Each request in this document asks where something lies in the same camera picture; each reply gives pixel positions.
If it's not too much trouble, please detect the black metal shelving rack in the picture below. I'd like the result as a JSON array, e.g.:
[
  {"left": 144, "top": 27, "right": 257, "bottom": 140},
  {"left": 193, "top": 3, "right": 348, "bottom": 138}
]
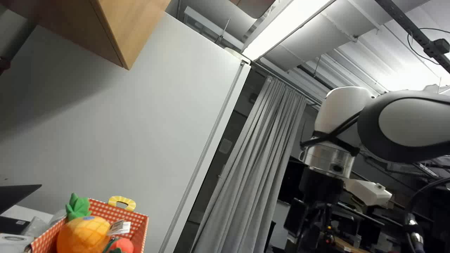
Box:
[{"left": 275, "top": 154, "right": 450, "bottom": 253}]

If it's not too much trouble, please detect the orange red plush toy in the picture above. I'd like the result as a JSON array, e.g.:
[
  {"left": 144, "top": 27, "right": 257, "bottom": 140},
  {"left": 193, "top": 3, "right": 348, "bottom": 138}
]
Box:
[{"left": 103, "top": 237, "right": 136, "bottom": 253}]

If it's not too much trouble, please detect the long ceiling light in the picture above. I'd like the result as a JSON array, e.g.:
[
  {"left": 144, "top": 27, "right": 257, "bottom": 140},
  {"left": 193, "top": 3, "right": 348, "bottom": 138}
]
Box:
[{"left": 240, "top": 0, "right": 335, "bottom": 62}]

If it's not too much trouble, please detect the black overhead pole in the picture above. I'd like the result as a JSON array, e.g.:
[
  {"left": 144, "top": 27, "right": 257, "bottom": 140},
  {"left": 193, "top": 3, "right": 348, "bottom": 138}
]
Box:
[{"left": 373, "top": 0, "right": 450, "bottom": 75}]

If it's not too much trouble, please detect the white plush tag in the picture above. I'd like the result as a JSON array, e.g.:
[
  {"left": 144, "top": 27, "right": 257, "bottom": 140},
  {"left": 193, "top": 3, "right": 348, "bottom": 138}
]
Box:
[{"left": 106, "top": 220, "right": 133, "bottom": 238}]

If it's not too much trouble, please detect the yellow toy ring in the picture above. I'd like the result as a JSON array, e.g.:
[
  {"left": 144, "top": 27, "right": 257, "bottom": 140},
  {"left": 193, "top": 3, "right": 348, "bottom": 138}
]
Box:
[{"left": 106, "top": 195, "right": 137, "bottom": 213}]

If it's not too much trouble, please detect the pineapple plush toy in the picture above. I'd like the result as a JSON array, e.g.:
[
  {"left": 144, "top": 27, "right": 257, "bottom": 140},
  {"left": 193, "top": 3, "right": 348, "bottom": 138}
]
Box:
[{"left": 54, "top": 193, "right": 112, "bottom": 253}]

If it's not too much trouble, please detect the wicker basket red checked lining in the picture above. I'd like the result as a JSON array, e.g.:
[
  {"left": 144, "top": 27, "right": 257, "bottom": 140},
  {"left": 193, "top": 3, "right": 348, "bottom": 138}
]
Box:
[{"left": 27, "top": 197, "right": 151, "bottom": 253}]

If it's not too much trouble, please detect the grey box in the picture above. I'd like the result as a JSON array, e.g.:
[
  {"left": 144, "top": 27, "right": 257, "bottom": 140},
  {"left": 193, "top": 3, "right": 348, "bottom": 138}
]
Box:
[{"left": 0, "top": 204, "right": 56, "bottom": 238}]

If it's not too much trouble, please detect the wooden wall cabinet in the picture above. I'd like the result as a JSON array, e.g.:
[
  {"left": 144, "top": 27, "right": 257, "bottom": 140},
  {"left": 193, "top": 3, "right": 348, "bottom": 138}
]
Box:
[{"left": 0, "top": 0, "right": 172, "bottom": 71}]

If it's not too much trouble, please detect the grey curtain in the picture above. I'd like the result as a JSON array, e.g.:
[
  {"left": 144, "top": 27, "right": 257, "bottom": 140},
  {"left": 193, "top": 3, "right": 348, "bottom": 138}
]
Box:
[{"left": 191, "top": 77, "right": 307, "bottom": 253}]

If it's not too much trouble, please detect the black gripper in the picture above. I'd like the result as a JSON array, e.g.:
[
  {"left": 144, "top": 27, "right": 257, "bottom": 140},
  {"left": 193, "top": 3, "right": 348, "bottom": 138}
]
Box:
[{"left": 299, "top": 166, "right": 347, "bottom": 204}]

